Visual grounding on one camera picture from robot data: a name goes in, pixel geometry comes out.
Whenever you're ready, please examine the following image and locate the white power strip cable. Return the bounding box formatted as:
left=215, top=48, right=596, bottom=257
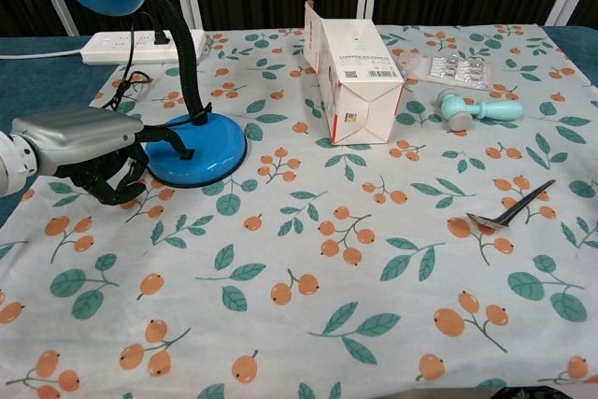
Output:
left=0, top=47, right=86, bottom=60

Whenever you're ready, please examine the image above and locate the white power strip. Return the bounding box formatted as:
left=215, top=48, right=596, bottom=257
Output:
left=80, top=30, right=207, bottom=66

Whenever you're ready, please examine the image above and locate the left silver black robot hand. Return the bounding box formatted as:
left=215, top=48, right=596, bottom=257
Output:
left=8, top=107, right=196, bottom=207

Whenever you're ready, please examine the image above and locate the mint green massage hammer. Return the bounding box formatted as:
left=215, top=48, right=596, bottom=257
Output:
left=435, top=89, right=524, bottom=130

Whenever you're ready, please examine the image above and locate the black power cable with plug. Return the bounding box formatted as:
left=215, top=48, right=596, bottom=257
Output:
left=98, top=9, right=173, bottom=113

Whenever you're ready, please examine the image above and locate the blue desk lamp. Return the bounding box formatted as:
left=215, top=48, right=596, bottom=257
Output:
left=45, top=0, right=249, bottom=187

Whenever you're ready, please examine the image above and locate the fruit and leaf print tablecloth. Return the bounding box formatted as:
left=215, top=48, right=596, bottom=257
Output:
left=0, top=23, right=598, bottom=399

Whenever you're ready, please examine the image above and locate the white cardboard box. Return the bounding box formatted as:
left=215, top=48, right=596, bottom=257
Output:
left=304, top=0, right=406, bottom=146

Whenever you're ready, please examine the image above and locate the clear pill blister pack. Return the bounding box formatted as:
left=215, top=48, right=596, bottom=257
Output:
left=394, top=51, right=497, bottom=92

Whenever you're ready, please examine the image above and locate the black metal spoon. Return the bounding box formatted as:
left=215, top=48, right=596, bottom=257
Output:
left=466, top=178, right=557, bottom=232

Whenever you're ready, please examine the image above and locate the black object at table edge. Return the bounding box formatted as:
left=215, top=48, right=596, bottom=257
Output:
left=490, top=384, right=562, bottom=399

